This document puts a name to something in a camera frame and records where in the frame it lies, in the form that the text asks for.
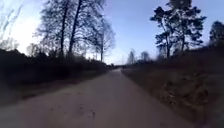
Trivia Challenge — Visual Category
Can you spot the grass verge with dry leaves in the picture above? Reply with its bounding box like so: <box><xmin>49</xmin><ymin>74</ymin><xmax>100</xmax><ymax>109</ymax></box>
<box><xmin>120</xmin><ymin>63</ymin><xmax>224</xmax><ymax>128</ymax></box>

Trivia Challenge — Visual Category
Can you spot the dim grass verge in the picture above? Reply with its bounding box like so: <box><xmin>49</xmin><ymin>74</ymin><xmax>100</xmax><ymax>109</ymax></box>
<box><xmin>0</xmin><ymin>68</ymin><xmax>113</xmax><ymax>108</ymax></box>

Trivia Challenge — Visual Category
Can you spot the dark hedge line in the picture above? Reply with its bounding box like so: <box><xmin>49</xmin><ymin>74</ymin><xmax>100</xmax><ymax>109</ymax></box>
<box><xmin>0</xmin><ymin>48</ymin><xmax>111</xmax><ymax>86</ymax></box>

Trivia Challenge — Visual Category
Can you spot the group of bare trees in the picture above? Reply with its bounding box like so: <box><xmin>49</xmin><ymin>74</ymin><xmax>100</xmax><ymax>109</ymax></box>
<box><xmin>33</xmin><ymin>0</ymin><xmax>117</xmax><ymax>64</ymax></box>

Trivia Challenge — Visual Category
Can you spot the tall dark pine tree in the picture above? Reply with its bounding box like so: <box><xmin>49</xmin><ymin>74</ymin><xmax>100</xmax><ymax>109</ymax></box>
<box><xmin>149</xmin><ymin>0</ymin><xmax>208</xmax><ymax>59</ymax></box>

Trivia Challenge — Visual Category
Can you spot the grey paved path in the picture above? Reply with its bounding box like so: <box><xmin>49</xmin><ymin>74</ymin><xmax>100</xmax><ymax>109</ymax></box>
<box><xmin>0</xmin><ymin>67</ymin><xmax>201</xmax><ymax>128</ymax></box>

